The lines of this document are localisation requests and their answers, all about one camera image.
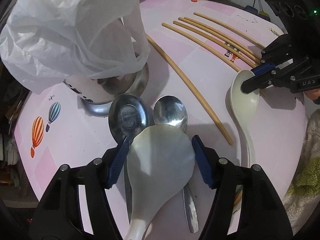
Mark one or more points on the white ceramic spoon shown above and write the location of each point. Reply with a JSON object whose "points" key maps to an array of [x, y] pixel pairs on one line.
{"points": [[243, 106], [160, 163]]}

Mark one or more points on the small metal spoon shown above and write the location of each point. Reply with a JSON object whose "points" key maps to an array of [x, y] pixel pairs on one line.
{"points": [[170, 110]]}

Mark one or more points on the wooden chopstick holder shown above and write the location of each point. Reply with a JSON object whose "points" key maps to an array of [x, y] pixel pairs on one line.
{"points": [[194, 90]]}

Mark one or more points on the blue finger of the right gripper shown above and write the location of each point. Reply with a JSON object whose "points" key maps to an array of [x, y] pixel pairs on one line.
{"points": [[255, 79], [263, 68]]}

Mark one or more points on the wooden chopstick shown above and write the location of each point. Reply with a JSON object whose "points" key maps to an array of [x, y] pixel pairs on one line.
{"points": [[218, 36], [223, 45], [202, 61], [257, 58], [240, 33]]}

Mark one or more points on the white ceramic spoon front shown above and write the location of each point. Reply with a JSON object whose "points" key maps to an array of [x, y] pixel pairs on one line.
{"points": [[243, 106]]}

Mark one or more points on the white plastic bag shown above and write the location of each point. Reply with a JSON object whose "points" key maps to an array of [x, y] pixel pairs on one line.
{"points": [[45, 41]]}

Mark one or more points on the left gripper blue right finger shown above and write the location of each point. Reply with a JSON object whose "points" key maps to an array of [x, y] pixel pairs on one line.
{"points": [[262, 214]]}

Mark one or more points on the metal utensil holder cup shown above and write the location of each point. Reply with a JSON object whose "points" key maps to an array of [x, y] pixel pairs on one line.
{"points": [[96, 95]]}

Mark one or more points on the white towel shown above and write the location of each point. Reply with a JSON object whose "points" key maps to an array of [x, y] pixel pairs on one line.
{"points": [[302, 195]]}

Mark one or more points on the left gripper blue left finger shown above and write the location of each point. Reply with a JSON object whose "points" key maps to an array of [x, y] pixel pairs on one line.
{"points": [[58, 215]]}

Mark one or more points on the person's right hand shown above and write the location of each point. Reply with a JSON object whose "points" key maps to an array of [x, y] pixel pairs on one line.
{"points": [[313, 95]]}

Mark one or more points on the white ceramic spoon back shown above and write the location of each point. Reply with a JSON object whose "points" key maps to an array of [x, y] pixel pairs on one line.
{"points": [[160, 163]]}

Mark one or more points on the large metal spoon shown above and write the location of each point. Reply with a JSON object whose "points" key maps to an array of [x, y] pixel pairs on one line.
{"points": [[128, 116]]}

